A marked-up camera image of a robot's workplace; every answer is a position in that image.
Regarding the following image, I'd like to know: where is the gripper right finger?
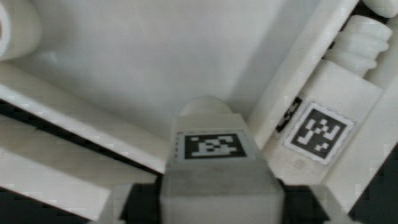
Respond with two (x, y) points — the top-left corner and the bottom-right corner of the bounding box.
(277, 183), (357, 224)

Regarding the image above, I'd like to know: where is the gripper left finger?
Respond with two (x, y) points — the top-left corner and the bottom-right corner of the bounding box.
(87, 182), (165, 224)

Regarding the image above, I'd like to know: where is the white U-shaped obstacle fence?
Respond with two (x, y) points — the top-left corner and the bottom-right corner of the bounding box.
(0, 116), (398, 224)

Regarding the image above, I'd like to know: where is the white table leg with tag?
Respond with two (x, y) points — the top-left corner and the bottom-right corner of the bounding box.
(160, 97), (284, 224)

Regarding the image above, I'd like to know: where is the white square table top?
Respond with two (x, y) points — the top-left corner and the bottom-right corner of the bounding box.
(0, 0), (359, 171)

